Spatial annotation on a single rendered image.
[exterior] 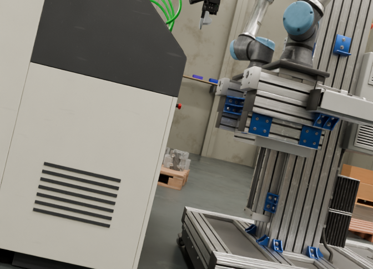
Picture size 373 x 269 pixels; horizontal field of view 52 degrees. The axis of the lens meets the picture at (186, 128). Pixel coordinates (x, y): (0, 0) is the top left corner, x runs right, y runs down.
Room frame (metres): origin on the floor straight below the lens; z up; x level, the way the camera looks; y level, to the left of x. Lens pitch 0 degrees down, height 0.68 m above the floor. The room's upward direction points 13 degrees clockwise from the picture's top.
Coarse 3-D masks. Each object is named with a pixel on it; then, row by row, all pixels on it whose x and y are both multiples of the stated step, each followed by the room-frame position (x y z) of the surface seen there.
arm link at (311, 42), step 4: (316, 24) 1.62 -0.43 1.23; (316, 28) 1.62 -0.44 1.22; (316, 32) 1.64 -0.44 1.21; (288, 36) 1.66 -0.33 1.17; (312, 36) 1.60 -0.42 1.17; (288, 40) 1.65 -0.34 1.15; (292, 40) 1.63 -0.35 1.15; (304, 40) 1.59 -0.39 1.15; (308, 40) 1.61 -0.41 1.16; (312, 40) 1.62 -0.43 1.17; (308, 44) 1.61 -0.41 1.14; (312, 44) 1.63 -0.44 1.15
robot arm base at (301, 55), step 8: (288, 48) 1.64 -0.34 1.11; (296, 48) 1.61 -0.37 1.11; (304, 48) 1.61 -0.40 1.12; (312, 48) 1.64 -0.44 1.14; (280, 56) 1.68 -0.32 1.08; (288, 56) 1.62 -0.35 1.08; (296, 56) 1.60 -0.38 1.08; (304, 56) 1.60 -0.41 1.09; (304, 64) 1.59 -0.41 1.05; (312, 64) 1.64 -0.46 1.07
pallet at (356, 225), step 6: (354, 222) 4.34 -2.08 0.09; (360, 222) 4.41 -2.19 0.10; (366, 222) 4.55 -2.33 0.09; (372, 222) 4.67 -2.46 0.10; (354, 228) 3.86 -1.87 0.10; (360, 228) 3.95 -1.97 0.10; (366, 228) 4.05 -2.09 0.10; (372, 228) 4.16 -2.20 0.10; (360, 234) 4.05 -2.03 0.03; (366, 234) 3.96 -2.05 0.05; (372, 234) 3.87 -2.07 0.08; (372, 240) 3.88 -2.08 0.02
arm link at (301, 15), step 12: (300, 0) 1.50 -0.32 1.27; (312, 0) 1.47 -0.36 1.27; (324, 0) 1.48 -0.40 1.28; (288, 12) 1.50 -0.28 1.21; (300, 12) 1.47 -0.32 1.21; (312, 12) 1.46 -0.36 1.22; (288, 24) 1.50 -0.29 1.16; (300, 24) 1.48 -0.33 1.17; (312, 24) 1.50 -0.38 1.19; (300, 36) 1.54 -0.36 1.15
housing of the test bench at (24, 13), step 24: (0, 0) 1.46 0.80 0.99; (24, 0) 1.47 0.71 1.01; (0, 24) 1.46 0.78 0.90; (24, 24) 1.47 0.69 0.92; (0, 48) 1.46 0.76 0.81; (24, 48) 1.47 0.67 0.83; (0, 72) 1.46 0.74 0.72; (24, 72) 1.47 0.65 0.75; (0, 96) 1.47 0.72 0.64; (0, 120) 1.47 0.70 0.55; (0, 144) 1.47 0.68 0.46; (0, 168) 1.47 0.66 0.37
